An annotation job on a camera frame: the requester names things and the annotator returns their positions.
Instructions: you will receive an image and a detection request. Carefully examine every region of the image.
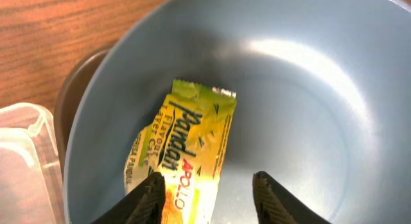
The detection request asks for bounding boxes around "clear plastic waste bin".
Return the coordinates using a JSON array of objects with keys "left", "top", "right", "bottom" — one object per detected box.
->
[{"left": 1, "top": 103, "right": 65, "bottom": 223}]

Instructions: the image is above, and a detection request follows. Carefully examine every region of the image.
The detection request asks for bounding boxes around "dark brown serving tray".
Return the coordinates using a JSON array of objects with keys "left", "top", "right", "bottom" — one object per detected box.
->
[{"left": 53, "top": 42, "right": 114, "bottom": 176}]

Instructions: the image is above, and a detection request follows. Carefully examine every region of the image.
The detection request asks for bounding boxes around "dark blue plate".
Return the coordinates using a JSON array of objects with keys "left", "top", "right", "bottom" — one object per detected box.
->
[{"left": 64, "top": 0, "right": 410, "bottom": 223}]

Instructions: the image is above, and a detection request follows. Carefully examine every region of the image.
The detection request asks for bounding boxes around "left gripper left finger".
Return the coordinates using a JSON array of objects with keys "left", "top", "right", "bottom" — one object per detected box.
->
[{"left": 92, "top": 172, "right": 166, "bottom": 224}]

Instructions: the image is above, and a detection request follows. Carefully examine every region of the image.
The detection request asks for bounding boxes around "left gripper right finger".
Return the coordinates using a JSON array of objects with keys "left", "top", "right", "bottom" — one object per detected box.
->
[{"left": 252, "top": 171, "right": 329, "bottom": 224}]

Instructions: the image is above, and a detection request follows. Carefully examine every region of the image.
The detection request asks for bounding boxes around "yellow green snack wrapper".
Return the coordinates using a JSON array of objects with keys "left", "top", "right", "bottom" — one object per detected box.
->
[{"left": 124, "top": 80, "right": 237, "bottom": 223}]

